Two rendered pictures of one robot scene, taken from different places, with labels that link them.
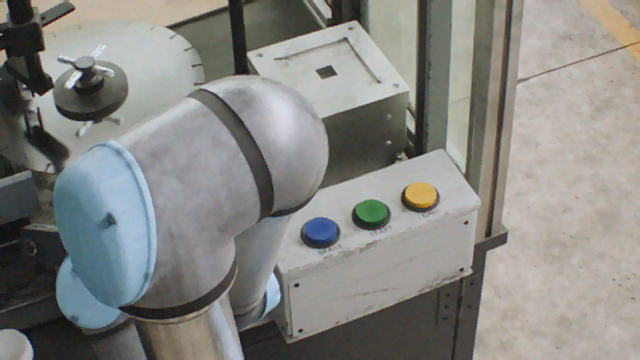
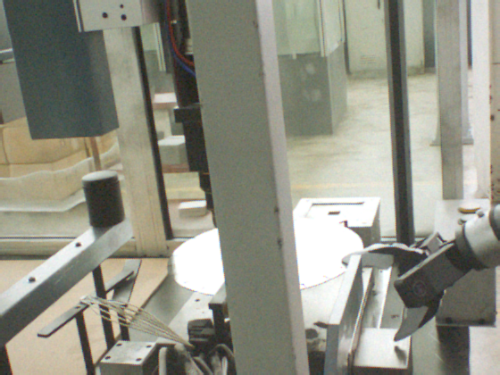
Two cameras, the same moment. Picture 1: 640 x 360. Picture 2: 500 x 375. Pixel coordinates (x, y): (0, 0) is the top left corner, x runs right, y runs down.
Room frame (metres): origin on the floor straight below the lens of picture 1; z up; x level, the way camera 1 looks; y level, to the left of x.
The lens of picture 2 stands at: (0.53, 1.12, 1.38)
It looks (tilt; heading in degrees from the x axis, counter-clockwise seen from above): 17 degrees down; 309
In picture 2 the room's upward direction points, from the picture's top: 7 degrees counter-clockwise
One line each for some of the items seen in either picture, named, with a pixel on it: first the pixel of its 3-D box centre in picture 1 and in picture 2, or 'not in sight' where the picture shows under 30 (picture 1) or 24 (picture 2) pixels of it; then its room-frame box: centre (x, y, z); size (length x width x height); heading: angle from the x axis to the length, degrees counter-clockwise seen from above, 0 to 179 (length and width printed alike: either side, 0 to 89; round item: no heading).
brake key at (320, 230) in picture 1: (320, 233); not in sight; (0.95, -0.01, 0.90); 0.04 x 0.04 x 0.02
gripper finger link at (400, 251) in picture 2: not in sight; (396, 259); (0.96, 0.28, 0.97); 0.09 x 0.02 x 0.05; 6
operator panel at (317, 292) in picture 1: (366, 246); (463, 257); (0.99, -0.07, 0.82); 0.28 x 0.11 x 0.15; 111
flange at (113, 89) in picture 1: (89, 83); not in sight; (1.19, 0.31, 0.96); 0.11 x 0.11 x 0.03
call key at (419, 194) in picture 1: (420, 197); (470, 210); (1.00, -0.14, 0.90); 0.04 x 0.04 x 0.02
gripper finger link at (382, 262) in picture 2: not in sight; (373, 253); (1.00, 0.27, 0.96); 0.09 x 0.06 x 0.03; 6
